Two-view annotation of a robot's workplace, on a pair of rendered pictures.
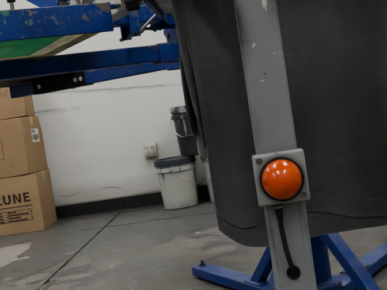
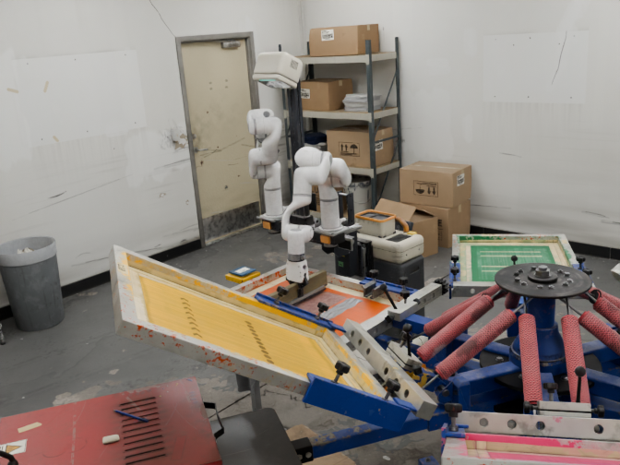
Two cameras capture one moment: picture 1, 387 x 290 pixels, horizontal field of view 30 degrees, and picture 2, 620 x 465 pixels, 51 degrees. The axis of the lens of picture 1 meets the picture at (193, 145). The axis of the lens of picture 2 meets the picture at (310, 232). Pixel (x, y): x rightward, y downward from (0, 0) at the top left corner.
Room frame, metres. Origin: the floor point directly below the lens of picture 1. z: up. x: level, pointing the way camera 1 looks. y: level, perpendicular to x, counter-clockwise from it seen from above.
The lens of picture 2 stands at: (2.98, -2.31, 2.13)
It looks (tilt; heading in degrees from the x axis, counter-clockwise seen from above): 17 degrees down; 129
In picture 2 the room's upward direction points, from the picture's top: 4 degrees counter-clockwise
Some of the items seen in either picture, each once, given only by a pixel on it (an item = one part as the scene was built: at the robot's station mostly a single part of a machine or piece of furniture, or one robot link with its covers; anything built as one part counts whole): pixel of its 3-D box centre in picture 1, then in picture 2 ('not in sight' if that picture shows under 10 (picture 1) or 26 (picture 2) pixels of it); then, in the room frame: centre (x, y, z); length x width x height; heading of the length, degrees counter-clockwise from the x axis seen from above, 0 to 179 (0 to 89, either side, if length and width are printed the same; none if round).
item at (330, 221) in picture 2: not in sight; (331, 213); (1.04, 0.29, 1.21); 0.16 x 0.13 x 0.15; 82
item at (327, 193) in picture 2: not in sight; (329, 184); (1.04, 0.28, 1.37); 0.13 x 0.10 x 0.16; 19
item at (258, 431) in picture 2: not in sight; (355, 434); (1.95, -0.87, 0.91); 1.34 x 0.40 x 0.08; 56
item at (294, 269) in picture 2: not in sight; (296, 268); (1.21, -0.23, 1.12); 0.10 x 0.07 x 0.11; 176
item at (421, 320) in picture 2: not in sight; (415, 324); (1.83, -0.28, 1.02); 0.17 x 0.06 x 0.05; 176
